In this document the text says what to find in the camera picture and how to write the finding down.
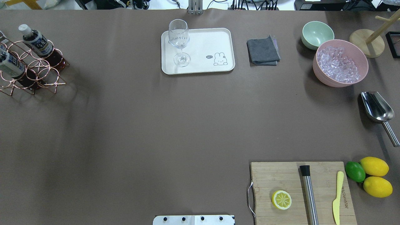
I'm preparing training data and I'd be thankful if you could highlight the pink bowl of ice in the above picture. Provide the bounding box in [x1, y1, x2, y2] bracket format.
[313, 39, 369, 87]

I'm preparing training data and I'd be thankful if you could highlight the tea bottle white cap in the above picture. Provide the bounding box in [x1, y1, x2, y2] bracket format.
[18, 24, 54, 58]

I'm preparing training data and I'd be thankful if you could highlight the black framed tray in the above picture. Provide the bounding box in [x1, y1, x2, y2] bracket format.
[385, 31, 400, 58]

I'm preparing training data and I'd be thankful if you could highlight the folded grey cloth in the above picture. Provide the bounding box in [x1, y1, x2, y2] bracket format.
[246, 35, 281, 66]

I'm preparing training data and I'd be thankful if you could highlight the yellow lemon lower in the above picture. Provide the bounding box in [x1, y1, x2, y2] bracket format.
[363, 176, 393, 198]

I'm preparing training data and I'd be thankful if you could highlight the clear wine glass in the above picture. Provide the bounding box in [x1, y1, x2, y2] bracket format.
[168, 19, 190, 67]

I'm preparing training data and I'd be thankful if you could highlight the wooden mug tree stand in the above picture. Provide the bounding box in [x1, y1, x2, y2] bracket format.
[349, 10, 400, 58]

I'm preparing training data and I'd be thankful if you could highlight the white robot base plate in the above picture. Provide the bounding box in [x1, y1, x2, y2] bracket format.
[153, 215, 236, 225]

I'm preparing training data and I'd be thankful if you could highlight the copper wire bottle basket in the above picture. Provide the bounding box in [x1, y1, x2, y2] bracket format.
[0, 39, 69, 96]

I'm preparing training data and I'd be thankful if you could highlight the half lemon slice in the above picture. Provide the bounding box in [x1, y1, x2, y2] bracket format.
[271, 190, 292, 210]

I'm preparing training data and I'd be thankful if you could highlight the mint green bowl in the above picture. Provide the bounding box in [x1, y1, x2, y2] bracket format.
[301, 21, 335, 50]

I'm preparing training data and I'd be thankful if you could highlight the green lime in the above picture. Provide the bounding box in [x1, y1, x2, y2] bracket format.
[345, 161, 366, 183]

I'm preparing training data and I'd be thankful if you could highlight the steel ice scoop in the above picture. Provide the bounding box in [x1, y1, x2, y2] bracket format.
[361, 92, 400, 147]

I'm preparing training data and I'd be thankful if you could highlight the yellow lemon upper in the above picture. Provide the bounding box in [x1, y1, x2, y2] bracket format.
[359, 157, 389, 177]

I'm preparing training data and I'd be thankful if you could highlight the bamboo cutting board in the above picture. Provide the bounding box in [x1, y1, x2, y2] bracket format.
[250, 162, 345, 225]

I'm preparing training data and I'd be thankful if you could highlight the yellow plastic knife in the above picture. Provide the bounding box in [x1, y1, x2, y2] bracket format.
[332, 171, 344, 225]

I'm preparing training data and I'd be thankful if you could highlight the yellow lemon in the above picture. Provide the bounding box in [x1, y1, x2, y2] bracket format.
[359, 157, 389, 177]
[363, 176, 393, 198]

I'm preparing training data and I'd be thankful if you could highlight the aluminium profile post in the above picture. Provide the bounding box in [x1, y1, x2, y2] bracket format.
[187, 0, 204, 15]

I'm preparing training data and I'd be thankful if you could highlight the cream rectangular tray with bunny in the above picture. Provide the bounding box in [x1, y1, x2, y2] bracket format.
[161, 27, 235, 75]

